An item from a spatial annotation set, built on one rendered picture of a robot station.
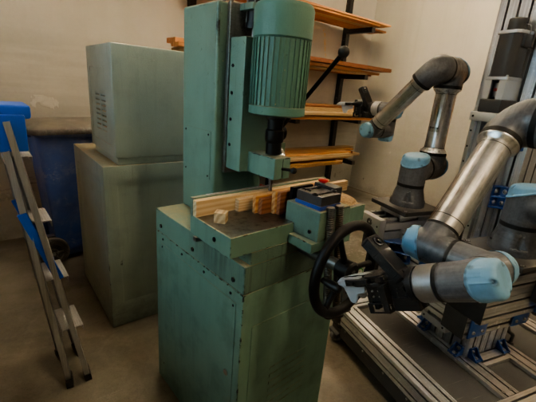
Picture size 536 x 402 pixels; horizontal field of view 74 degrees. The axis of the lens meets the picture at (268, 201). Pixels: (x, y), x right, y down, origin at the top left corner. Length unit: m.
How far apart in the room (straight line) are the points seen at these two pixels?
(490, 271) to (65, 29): 3.03
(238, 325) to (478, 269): 0.68
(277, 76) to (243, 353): 0.82
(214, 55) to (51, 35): 2.09
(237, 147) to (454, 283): 0.77
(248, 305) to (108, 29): 2.64
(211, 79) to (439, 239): 0.83
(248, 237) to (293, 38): 0.56
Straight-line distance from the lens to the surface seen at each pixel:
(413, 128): 4.68
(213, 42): 1.25
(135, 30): 3.34
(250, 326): 1.13
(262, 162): 1.15
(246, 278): 1.02
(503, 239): 1.40
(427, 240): 0.85
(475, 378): 1.83
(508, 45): 1.58
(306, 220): 1.03
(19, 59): 3.16
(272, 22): 1.08
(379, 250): 0.80
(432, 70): 1.68
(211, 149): 1.25
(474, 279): 0.71
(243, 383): 1.26
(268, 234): 1.01
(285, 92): 1.06
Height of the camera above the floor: 1.28
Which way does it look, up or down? 18 degrees down
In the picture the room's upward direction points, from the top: 5 degrees clockwise
